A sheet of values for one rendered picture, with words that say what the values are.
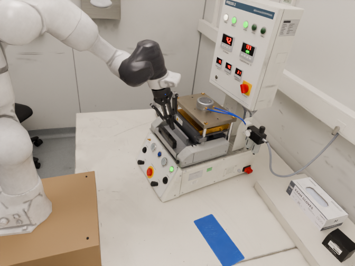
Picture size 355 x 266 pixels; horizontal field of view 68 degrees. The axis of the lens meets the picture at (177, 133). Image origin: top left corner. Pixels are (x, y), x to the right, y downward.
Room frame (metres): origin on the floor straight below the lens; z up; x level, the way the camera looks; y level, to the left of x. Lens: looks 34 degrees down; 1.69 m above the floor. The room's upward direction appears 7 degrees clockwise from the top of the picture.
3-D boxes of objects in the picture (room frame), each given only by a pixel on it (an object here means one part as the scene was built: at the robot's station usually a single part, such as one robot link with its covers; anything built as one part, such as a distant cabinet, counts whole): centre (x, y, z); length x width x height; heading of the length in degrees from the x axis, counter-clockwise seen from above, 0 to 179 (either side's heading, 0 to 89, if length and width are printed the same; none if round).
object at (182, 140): (1.07, -0.07, 0.97); 0.30 x 0.22 x 0.08; 123
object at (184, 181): (1.08, -0.11, 0.84); 0.53 x 0.37 x 0.17; 123
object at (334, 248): (0.64, -0.67, 0.83); 0.09 x 0.06 x 0.07; 31
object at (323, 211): (0.85, -0.65, 0.83); 0.23 x 0.12 x 0.07; 22
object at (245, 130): (0.98, -0.34, 1.05); 0.15 x 0.05 x 0.15; 33
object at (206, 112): (1.10, -0.15, 1.08); 0.31 x 0.24 x 0.13; 33
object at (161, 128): (1.00, 0.05, 0.99); 0.15 x 0.02 x 0.04; 33
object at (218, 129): (1.09, -0.11, 1.07); 0.22 x 0.17 x 0.10; 33
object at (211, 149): (0.94, -0.12, 0.97); 0.26 x 0.05 x 0.07; 123
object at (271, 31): (1.19, -0.26, 1.25); 0.33 x 0.16 x 0.64; 33
